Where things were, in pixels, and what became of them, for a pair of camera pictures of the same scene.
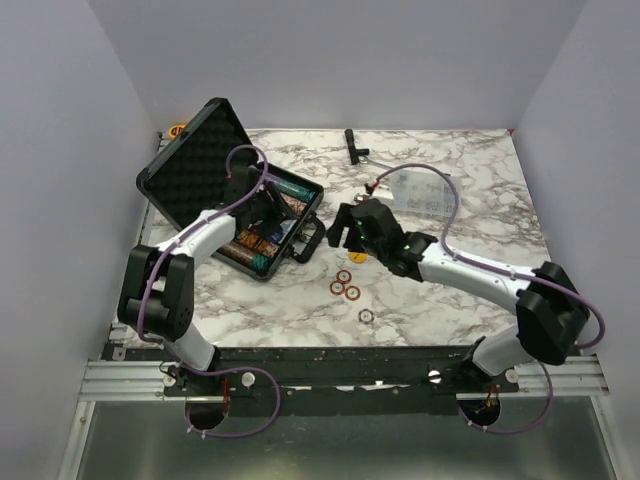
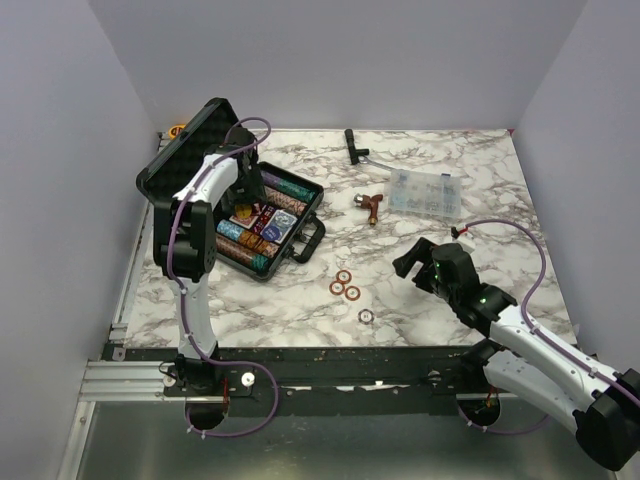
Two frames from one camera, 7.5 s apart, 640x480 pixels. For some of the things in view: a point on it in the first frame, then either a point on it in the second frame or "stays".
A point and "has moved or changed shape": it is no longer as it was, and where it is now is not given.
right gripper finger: [353, 240] to [421, 278]
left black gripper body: [267, 210] to [247, 190]
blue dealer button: [275, 236] stays
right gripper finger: [342, 221] to [421, 252]
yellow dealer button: [357, 257] has moved or changed shape
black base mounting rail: [353, 381] stays
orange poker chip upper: [344, 276] stays
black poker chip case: [190, 172] stays
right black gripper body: [372, 248] to [441, 288]
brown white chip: [366, 316] stays
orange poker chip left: [336, 287] stays
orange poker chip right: [352, 293] stays
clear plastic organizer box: [422, 191] stays
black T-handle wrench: [358, 155] stays
